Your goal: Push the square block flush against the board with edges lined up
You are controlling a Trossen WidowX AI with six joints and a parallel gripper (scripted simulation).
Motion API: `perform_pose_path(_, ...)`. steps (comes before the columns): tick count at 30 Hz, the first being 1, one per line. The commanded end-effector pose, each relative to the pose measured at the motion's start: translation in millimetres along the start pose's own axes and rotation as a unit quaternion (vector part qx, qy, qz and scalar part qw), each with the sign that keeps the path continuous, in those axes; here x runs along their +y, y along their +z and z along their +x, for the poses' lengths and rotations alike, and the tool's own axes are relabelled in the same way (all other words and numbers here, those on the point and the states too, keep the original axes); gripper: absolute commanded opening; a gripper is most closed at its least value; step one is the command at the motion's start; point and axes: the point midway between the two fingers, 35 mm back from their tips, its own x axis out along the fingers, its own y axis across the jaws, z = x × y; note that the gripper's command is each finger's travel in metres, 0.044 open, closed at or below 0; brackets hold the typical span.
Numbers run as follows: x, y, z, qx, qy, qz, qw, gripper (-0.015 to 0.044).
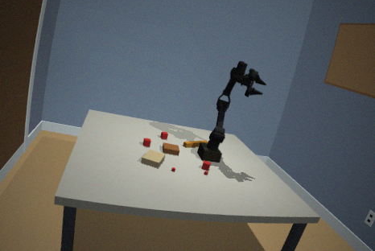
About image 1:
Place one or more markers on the orange flat bar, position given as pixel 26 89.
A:
pixel 193 144

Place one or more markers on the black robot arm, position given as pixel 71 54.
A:
pixel 217 136

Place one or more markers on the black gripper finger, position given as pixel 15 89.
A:
pixel 254 91
pixel 260 81

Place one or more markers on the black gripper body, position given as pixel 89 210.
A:
pixel 249 86

